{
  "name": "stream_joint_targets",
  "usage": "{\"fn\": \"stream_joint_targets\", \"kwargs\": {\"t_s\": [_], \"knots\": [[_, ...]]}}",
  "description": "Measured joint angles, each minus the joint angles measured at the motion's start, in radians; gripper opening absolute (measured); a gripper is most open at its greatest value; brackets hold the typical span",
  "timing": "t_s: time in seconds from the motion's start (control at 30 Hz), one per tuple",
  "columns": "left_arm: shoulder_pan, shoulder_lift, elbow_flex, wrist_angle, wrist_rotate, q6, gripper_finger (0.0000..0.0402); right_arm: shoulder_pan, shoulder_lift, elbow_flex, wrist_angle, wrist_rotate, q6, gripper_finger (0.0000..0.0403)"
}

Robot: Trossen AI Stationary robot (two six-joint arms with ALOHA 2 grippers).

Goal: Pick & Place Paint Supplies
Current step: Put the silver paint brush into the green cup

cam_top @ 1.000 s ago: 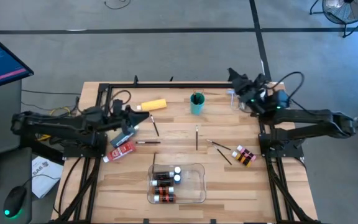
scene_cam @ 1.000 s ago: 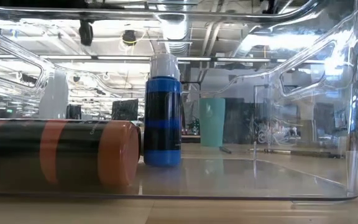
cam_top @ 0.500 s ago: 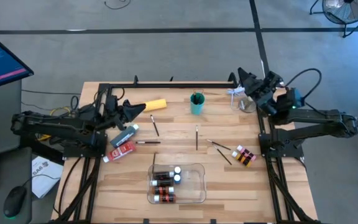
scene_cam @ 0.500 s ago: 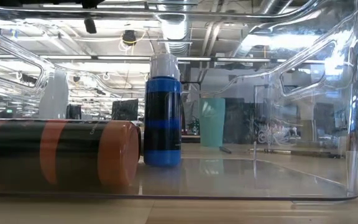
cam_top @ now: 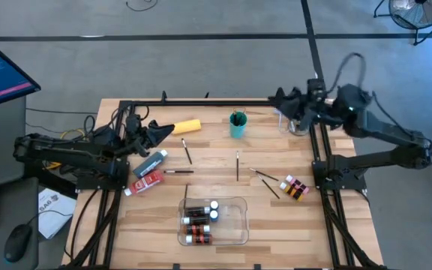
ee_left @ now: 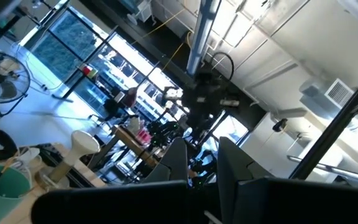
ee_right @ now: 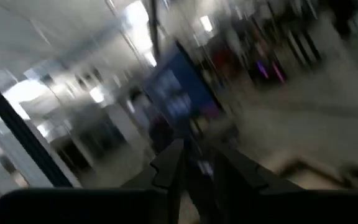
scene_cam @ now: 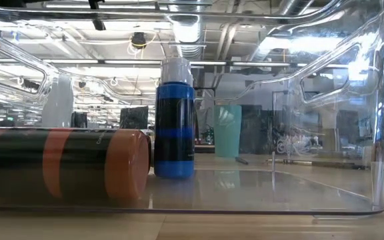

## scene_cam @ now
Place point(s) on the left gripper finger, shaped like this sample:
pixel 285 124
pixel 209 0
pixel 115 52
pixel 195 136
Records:
pixel 97 15

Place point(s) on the small blue paint bottle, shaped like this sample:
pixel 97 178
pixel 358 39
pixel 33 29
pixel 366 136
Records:
pixel 175 133

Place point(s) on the orange paint bottle black label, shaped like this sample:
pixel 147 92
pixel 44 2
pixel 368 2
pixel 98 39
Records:
pixel 62 163

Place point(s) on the thin black paint brush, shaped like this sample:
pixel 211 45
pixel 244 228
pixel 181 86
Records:
pixel 242 160
pixel 288 162
pixel 338 164

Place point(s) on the clear plastic bin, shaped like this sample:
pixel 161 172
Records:
pixel 278 193

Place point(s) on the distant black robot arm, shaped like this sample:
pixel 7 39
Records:
pixel 208 135

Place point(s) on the white pillar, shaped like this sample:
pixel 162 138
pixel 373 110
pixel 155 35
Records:
pixel 58 103

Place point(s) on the teal plastic cup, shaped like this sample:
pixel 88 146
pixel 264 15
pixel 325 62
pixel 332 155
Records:
pixel 227 133

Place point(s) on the silver ventilation duct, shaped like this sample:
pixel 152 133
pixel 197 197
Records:
pixel 188 33

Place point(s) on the black wall panel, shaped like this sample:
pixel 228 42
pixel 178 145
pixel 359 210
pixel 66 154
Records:
pixel 78 120
pixel 133 117

